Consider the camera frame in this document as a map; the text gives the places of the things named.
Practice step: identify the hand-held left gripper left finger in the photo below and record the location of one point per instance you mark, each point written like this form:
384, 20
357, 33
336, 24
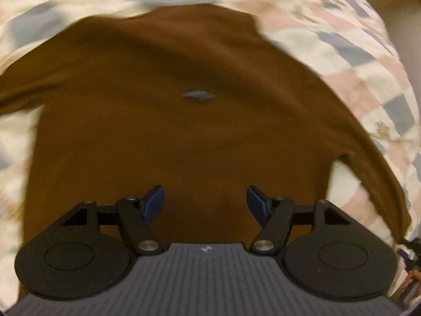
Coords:
154, 203

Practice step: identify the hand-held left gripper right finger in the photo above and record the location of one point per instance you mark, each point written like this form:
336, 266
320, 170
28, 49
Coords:
258, 204

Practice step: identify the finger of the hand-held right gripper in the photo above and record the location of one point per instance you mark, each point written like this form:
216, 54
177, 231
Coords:
409, 248

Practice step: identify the brown long-sleeved shirt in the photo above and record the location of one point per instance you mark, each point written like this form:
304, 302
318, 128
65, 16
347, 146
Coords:
184, 131

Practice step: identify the checkered pastel bed sheet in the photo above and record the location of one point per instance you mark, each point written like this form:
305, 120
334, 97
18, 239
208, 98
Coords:
345, 46

